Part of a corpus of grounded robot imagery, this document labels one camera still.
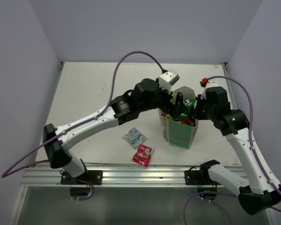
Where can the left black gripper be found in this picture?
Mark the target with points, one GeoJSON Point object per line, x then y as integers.
{"type": "Point", "coordinates": [173, 109]}

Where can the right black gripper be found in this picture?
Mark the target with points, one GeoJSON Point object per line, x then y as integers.
{"type": "Point", "coordinates": [200, 101]}

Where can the green Fox's candy bag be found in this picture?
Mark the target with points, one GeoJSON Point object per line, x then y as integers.
{"type": "Point", "coordinates": [190, 104]}

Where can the green paper bag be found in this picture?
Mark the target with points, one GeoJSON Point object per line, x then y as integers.
{"type": "Point", "coordinates": [175, 133]}

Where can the orange candy bag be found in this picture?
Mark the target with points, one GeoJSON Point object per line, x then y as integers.
{"type": "Point", "coordinates": [188, 122]}

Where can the small grey snack packet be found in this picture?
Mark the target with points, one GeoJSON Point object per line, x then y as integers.
{"type": "Point", "coordinates": [135, 138]}

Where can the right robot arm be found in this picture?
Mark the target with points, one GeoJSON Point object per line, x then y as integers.
{"type": "Point", "coordinates": [261, 189]}

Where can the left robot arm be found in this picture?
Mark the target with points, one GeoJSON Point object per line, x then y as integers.
{"type": "Point", "coordinates": [146, 95]}

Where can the small pink snack packet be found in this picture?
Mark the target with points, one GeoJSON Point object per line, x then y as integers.
{"type": "Point", "coordinates": [143, 155]}

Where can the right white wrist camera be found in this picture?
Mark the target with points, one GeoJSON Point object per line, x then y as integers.
{"type": "Point", "coordinates": [208, 83]}

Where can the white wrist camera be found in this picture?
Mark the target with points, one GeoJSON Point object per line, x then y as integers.
{"type": "Point", "coordinates": [167, 80]}
{"type": "Point", "coordinates": [208, 83]}

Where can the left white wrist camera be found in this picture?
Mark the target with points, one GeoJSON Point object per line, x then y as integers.
{"type": "Point", "coordinates": [167, 80]}

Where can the aluminium mounting rail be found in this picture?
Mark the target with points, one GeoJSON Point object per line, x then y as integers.
{"type": "Point", "coordinates": [116, 175]}

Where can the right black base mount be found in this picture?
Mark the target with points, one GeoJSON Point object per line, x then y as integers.
{"type": "Point", "coordinates": [197, 176]}

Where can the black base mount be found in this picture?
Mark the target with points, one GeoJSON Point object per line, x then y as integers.
{"type": "Point", "coordinates": [197, 176]}
{"type": "Point", "coordinates": [90, 176]}

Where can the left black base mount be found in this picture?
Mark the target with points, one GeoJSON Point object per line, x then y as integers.
{"type": "Point", "coordinates": [90, 176]}

